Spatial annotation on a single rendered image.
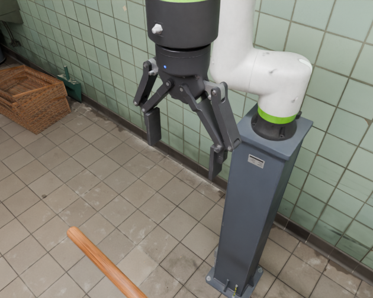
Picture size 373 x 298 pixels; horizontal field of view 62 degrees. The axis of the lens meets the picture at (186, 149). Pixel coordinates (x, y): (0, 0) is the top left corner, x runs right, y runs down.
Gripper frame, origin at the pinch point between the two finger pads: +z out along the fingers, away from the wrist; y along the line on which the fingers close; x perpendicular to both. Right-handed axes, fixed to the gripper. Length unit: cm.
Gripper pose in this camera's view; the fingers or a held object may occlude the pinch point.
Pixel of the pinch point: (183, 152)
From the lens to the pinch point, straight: 54.7
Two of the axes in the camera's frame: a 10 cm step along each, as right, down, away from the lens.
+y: -7.9, -4.1, 4.6
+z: -0.1, 7.5, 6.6
